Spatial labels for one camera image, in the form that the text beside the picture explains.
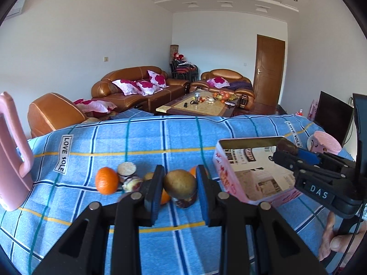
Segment dark passion fruit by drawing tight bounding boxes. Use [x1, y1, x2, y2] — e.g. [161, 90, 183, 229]
[276, 138, 299, 156]

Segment pink tin box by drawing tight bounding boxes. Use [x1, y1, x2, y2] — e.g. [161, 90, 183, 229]
[213, 136, 301, 207]

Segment large orange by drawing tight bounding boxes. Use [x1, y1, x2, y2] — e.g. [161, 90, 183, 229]
[95, 167, 120, 195]

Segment small yellow-green fruit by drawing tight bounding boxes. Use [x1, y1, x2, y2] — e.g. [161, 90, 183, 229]
[144, 172, 154, 181]

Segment green-brown kiwi fruit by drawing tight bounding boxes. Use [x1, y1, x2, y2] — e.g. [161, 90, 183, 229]
[163, 170, 197, 199]

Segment small orange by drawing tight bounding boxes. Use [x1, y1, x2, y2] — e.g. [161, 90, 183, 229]
[161, 189, 171, 206]
[189, 166, 208, 178]

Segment person's right hand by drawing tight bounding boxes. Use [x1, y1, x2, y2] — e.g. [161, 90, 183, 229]
[318, 212, 366, 267]

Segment pink cartoon cup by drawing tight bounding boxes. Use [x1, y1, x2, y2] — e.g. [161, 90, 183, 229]
[307, 130, 342, 155]

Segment black television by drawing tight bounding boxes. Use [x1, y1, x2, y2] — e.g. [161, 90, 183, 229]
[314, 91, 354, 146]

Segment blue plaid tablecloth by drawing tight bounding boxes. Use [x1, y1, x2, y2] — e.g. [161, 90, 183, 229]
[1, 115, 319, 274]

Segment wooden coffee table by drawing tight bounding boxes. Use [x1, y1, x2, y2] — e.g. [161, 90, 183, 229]
[156, 89, 239, 117]

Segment brown wooden door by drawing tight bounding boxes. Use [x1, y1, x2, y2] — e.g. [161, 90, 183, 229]
[254, 34, 286, 107]

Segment brown leather armchair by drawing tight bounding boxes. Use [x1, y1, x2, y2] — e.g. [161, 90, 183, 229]
[189, 69, 256, 110]

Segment pink electric kettle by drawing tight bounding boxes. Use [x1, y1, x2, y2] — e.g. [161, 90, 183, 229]
[0, 92, 34, 212]

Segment brown leather three-seat sofa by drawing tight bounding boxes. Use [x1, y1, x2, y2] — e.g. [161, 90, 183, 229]
[92, 66, 190, 112]

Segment stacked dark chairs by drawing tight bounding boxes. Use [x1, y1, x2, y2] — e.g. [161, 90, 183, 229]
[170, 60, 199, 83]

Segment brown leather chaise end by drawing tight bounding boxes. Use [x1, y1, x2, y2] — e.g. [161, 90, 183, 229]
[27, 93, 87, 138]

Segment white air conditioner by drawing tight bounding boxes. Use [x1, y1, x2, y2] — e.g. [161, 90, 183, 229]
[5, 0, 26, 20]

